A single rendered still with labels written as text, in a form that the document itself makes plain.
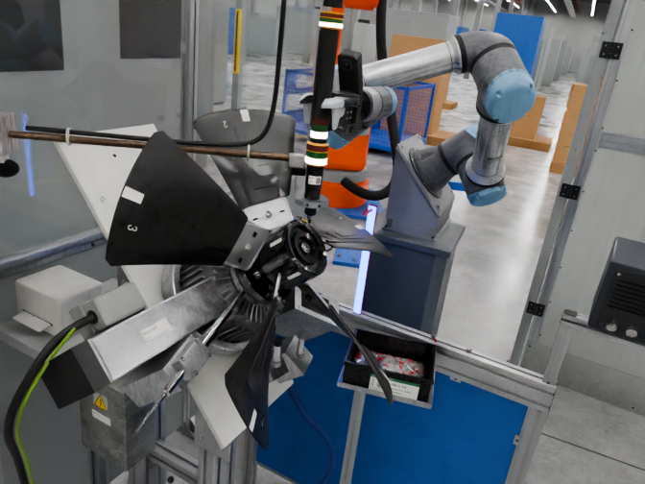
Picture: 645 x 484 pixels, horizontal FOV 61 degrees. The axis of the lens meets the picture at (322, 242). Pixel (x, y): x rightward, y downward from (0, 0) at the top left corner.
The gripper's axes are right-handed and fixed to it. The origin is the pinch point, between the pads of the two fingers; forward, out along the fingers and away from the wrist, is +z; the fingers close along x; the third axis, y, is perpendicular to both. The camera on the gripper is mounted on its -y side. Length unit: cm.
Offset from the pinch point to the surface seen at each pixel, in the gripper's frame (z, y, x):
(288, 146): -7.8, 11.7, 9.4
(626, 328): -36, 41, -65
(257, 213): 4.8, 23.5, 7.5
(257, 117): -7.7, 7.1, 17.8
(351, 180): -358, 115, 149
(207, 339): 27.3, 39.4, 0.7
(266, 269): 12.3, 30.8, -0.4
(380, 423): -40, 96, -13
